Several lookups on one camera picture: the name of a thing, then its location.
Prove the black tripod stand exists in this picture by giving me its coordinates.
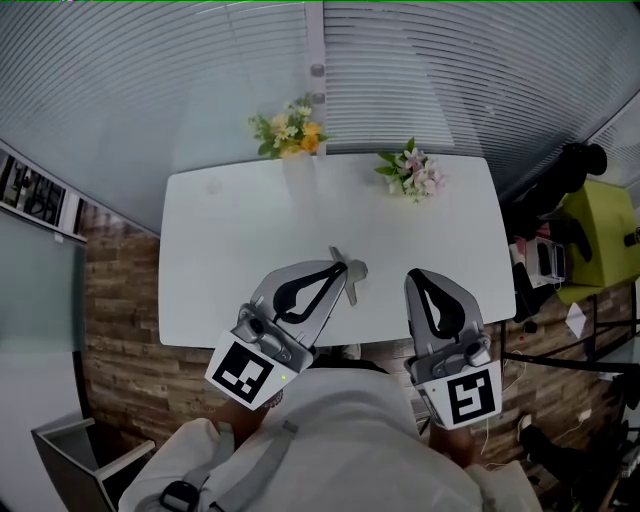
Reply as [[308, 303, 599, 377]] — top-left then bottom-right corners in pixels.
[[501, 294, 640, 377]]

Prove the grey open cabinet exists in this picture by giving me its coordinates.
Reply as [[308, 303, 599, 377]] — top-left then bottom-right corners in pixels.
[[30, 417, 157, 512]]

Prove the person's left forearm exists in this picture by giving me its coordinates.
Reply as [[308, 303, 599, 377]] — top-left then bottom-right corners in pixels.
[[216, 398, 274, 447]]

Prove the black office chair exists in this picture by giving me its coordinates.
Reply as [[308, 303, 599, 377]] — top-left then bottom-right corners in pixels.
[[499, 142, 609, 324]]

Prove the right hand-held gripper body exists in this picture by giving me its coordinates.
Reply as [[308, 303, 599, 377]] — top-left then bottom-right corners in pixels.
[[404, 335, 503, 431]]

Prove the white paper sheet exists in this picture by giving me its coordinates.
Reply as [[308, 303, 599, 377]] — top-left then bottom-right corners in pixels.
[[564, 302, 587, 342]]

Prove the pink flower bouquet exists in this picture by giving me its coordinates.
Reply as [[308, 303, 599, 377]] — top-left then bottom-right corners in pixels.
[[374, 137, 449, 204]]

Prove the lime green box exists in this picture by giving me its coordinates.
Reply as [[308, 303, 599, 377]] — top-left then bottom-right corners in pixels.
[[556, 179, 640, 304]]

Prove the white cable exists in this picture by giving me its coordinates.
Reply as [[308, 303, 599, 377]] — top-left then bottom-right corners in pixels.
[[478, 359, 527, 472]]

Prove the person's black trouser leg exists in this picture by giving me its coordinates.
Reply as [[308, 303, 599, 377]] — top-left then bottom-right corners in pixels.
[[313, 348, 392, 377]]

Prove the frosted glass door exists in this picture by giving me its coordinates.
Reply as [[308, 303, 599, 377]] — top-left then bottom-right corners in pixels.
[[0, 208, 89, 352]]

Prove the black strap device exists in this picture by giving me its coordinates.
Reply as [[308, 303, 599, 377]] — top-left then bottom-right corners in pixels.
[[159, 480, 202, 512]]

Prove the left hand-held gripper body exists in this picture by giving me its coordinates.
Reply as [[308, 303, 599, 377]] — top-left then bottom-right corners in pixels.
[[204, 303, 317, 412]]

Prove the white device box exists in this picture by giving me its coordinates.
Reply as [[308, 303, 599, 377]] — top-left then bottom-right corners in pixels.
[[528, 237, 569, 290]]

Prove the yellow flower bouquet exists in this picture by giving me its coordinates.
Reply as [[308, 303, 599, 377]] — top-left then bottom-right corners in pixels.
[[248, 92, 332, 161]]

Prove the grey shoulder strap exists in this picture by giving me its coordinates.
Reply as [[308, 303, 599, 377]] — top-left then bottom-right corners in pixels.
[[183, 419, 301, 512]]

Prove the person's right forearm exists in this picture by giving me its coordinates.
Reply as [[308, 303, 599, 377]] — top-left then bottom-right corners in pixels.
[[427, 423, 477, 470]]

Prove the person's white shirt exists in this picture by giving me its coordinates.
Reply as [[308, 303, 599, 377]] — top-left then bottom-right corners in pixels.
[[117, 366, 544, 512]]

